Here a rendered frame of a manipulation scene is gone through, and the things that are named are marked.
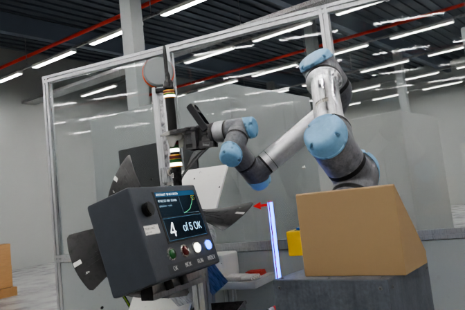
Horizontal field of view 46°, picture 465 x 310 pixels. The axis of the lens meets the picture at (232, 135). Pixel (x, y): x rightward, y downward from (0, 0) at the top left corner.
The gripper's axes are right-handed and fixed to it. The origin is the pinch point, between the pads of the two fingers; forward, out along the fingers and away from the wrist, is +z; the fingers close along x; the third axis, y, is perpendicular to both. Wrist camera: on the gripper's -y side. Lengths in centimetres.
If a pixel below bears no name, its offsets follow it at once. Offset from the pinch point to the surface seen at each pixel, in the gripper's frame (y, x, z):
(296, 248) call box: 46, 21, -38
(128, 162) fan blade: 7.7, 10.5, 25.8
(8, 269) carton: 115, 507, 654
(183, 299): 59, -1, -2
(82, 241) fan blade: 36.3, -12.0, 32.2
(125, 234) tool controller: 30, -83, -41
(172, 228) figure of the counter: 30, -73, -45
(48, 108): -36, 70, 124
